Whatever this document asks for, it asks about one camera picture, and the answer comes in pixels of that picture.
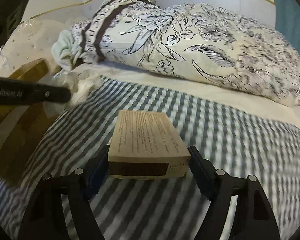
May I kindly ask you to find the mint green towel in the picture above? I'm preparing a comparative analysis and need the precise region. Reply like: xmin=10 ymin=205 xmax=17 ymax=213
xmin=51 ymin=29 xmax=82 ymax=72

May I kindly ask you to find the cardboard box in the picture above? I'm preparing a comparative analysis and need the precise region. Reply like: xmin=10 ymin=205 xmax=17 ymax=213
xmin=0 ymin=57 xmax=63 ymax=188

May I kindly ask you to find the tufted cream headboard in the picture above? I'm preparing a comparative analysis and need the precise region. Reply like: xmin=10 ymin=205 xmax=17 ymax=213
xmin=0 ymin=16 xmax=87 ymax=77

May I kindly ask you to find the checkered bed sheet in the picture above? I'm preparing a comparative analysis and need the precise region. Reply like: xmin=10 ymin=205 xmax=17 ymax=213
xmin=0 ymin=77 xmax=300 ymax=239

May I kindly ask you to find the white tissue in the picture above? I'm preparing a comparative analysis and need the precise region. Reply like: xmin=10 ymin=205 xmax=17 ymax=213
xmin=54 ymin=69 xmax=103 ymax=109

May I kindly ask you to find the brown kraft paper box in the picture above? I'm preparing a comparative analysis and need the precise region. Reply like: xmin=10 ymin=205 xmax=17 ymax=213
xmin=108 ymin=110 xmax=191 ymax=180

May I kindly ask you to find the floral duvet roll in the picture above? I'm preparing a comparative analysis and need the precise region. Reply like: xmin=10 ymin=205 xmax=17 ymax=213
xmin=71 ymin=0 xmax=300 ymax=107

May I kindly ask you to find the teal curtain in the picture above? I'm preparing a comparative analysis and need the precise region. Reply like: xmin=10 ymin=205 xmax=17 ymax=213
xmin=275 ymin=0 xmax=300 ymax=54

